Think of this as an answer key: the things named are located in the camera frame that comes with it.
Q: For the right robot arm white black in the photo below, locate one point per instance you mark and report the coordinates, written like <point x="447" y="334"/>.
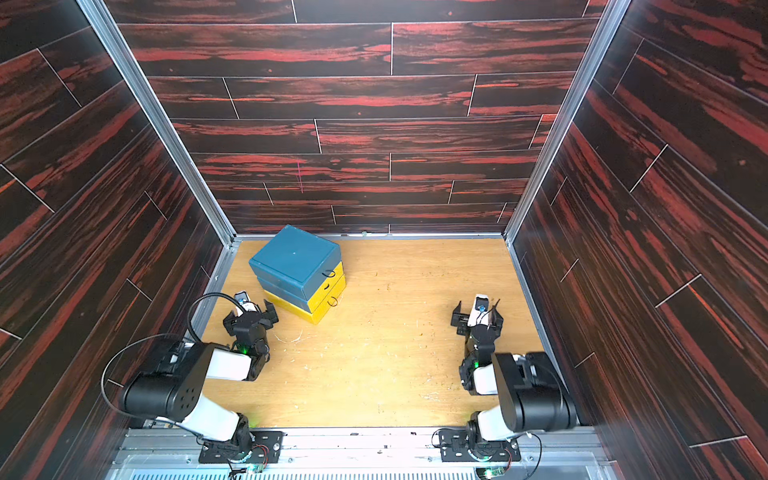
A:
<point x="531" y="395"/>

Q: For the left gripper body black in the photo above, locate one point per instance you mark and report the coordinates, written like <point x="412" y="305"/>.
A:
<point x="266" y="321"/>

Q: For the teal drawer cabinet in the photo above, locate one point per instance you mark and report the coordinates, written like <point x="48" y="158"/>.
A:
<point x="296" y="261"/>

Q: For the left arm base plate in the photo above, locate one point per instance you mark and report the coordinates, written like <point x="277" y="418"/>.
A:
<point x="261" y="447"/>

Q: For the aluminium front rail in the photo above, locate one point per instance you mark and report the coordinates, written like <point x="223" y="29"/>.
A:
<point x="366" y="453"/>

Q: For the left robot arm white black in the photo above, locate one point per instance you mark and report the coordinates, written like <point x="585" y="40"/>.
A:
<point x="170" y="389"/>

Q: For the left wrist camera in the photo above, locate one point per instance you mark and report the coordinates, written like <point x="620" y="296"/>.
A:
<point x="246" y="304"/>

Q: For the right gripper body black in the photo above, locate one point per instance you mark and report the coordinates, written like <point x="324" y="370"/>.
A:
<point x="478" y="327"/>

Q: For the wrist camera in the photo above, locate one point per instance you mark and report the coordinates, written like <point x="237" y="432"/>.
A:
<point x="246" y="304"/>
<point x="480" y="312"/>

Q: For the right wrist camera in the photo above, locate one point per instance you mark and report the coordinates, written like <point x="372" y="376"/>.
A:
<point x="480" y="312"/>

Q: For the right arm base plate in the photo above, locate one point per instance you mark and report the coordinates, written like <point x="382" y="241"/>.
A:
<point x="459" y="445"/>

